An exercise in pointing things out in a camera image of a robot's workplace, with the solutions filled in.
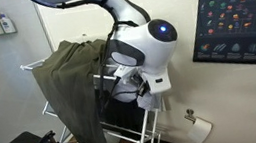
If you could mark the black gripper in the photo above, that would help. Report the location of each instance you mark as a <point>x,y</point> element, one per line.
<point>142,89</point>

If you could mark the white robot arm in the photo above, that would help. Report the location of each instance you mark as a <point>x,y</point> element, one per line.
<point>145,52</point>

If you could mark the small white cloth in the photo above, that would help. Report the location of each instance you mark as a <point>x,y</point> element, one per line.
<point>122,90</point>

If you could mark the olive green cloth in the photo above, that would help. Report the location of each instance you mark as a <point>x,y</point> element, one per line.
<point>70,89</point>

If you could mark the black radiator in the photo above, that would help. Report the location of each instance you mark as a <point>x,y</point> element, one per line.
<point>124,115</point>

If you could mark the white metal drying rack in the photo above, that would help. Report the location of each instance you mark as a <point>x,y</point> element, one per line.
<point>144,128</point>

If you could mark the metal toilet paper holder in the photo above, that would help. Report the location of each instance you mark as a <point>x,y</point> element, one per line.
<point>190,114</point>

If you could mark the white toilet paper roll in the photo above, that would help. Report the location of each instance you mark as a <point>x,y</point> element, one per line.
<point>200,130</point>

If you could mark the white bottle blue label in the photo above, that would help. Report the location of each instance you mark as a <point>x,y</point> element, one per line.
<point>7,24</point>

